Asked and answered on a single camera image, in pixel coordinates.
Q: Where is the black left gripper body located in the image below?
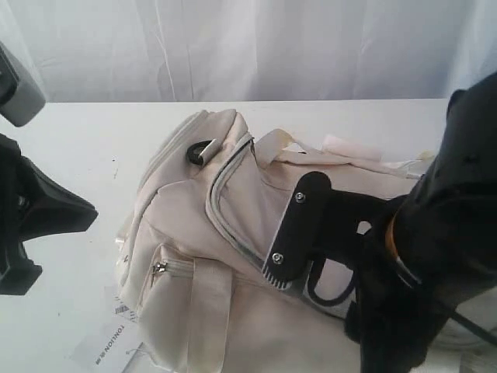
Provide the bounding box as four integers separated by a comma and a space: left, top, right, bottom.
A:
1, 135, 43, 295

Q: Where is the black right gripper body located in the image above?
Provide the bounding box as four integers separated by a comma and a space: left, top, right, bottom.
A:
343, 228, 428, 347

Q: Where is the cream fabric duffel bag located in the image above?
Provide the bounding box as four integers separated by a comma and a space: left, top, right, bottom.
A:
114, 108, 497, 373

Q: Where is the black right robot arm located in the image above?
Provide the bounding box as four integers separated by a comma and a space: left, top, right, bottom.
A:
356, 75, 496, 372

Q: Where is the white paper tag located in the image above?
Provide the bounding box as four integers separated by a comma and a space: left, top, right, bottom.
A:
70, 286, 141, 372

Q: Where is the white backdrop curtain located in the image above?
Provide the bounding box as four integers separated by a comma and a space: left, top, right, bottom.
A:
1, 1, 496, 102

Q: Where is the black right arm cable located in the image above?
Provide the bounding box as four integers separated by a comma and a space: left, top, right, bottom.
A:
306, 256, 497, 347

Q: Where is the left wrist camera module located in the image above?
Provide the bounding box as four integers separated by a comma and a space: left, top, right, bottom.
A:
1, 43, 46, 127

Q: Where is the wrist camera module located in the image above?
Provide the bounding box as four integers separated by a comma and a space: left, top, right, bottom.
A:
262, 171, 388, 290
1, 43, 46, 127

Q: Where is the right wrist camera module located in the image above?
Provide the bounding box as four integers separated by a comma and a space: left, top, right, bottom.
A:
262, 171, 388, 290

